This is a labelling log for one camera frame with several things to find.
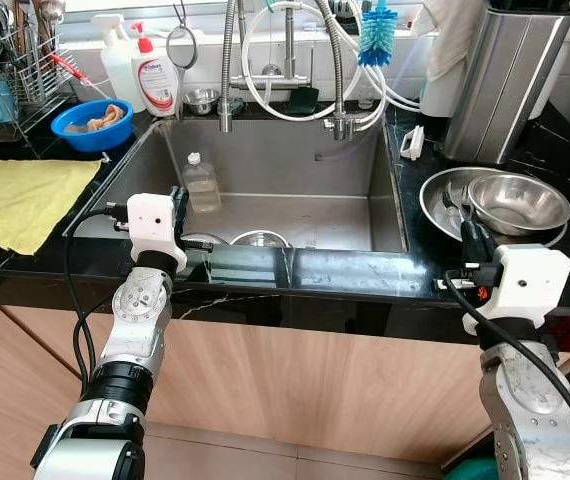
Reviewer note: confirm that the stainless steel knife block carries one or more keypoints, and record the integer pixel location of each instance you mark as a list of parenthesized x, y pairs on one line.
[(505, 80)]

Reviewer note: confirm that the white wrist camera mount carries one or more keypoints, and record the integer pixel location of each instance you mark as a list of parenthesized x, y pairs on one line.
[(525, 285), (150, 225)]

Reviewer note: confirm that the blue bottle brush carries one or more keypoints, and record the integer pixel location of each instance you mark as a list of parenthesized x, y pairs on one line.
[(377, 40)]

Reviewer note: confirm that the black sponge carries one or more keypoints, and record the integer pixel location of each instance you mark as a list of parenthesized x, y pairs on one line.
[(302, 100)]

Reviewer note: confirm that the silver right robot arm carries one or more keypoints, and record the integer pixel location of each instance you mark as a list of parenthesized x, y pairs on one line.
[(530, 410)]

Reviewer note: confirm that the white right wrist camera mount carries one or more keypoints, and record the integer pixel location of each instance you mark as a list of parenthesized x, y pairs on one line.
[(525, 285)]

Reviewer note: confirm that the steel flexible faucet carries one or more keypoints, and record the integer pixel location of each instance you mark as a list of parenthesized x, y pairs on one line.
[(228, 60)]

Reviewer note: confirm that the deep steel bowl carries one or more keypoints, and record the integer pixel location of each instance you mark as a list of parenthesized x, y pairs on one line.
[(520, 205)]

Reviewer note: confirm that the small white holder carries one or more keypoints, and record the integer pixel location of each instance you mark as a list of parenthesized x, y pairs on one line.
[(411, 143)]

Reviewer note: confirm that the clear plastic bottle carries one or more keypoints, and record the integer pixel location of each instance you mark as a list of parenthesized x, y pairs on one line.
[(202, 185)]

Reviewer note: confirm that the wooden sink cabinet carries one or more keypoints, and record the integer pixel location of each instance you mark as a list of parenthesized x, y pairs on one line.
[(315, 380)]

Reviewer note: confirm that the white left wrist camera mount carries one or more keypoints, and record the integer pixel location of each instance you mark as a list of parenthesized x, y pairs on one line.
[(150, 225)]

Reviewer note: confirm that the stainless steel sink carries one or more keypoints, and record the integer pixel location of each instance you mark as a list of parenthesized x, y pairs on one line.
[(295, 190)]

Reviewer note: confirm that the white pump bottle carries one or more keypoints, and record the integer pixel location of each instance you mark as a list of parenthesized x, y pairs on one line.
[(117, 70)]

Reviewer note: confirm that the blue plastic bowl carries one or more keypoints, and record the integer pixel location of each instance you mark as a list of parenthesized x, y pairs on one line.
[(93, 140)]

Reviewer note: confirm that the small steel bowl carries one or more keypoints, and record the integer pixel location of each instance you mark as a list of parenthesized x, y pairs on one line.
[(202, 100)]

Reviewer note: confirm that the green object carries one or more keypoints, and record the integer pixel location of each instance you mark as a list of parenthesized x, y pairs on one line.
[(470, 470)]

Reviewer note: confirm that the yellow cloth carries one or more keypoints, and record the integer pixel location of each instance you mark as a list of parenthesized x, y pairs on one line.
[(20, 205)]

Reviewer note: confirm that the red pump soap bottle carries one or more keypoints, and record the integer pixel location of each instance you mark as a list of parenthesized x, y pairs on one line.
[(155, 85)]

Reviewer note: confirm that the white towel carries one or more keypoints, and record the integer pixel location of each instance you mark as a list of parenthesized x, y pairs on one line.
[(450, 35)]

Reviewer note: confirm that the white round appliance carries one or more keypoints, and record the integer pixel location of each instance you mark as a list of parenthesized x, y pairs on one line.
[(437, 95)]

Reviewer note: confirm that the beige rag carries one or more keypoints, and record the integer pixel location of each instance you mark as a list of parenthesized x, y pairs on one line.
[(100, 120)]

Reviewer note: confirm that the wide steel basin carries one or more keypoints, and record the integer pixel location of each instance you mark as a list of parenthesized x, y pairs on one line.
[(443, 200)]

